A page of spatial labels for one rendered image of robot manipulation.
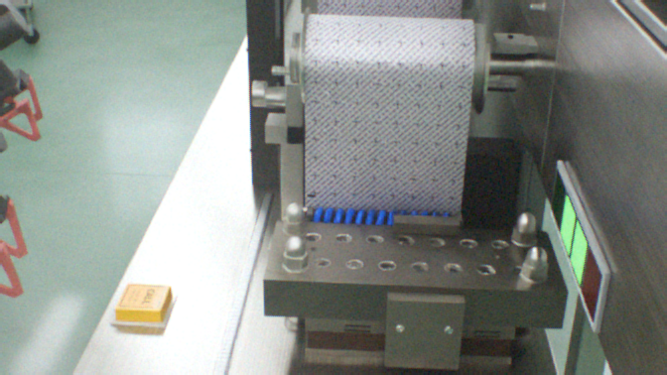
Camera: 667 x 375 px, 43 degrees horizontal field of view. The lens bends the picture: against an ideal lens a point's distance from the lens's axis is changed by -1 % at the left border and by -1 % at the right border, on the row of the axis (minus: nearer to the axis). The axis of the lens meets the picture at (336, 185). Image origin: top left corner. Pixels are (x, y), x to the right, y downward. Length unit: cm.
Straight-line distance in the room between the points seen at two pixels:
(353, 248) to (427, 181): 16
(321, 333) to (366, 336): 6
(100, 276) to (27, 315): 31
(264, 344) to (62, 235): 225
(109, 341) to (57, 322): 166
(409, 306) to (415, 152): 25
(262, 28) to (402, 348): 66
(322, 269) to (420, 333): 16
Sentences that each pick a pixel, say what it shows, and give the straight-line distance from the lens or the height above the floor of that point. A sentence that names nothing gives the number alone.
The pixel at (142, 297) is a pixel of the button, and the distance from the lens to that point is 130.
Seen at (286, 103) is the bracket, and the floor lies 117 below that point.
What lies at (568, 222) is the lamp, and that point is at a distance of 97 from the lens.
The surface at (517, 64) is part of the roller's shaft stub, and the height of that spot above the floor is 125.
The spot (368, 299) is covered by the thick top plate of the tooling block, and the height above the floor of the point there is 101.
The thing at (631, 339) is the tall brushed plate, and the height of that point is 120.
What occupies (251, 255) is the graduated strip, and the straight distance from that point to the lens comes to 142.
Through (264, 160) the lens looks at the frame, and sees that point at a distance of 163.
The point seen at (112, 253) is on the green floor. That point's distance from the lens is 324.
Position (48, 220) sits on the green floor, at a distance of 353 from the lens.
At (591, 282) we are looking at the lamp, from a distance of 87.
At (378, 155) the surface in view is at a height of 113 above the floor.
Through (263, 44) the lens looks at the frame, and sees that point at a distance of 154.
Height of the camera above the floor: 164
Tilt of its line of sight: 27 degrees down
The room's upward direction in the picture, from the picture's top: 1 degrees clockwise
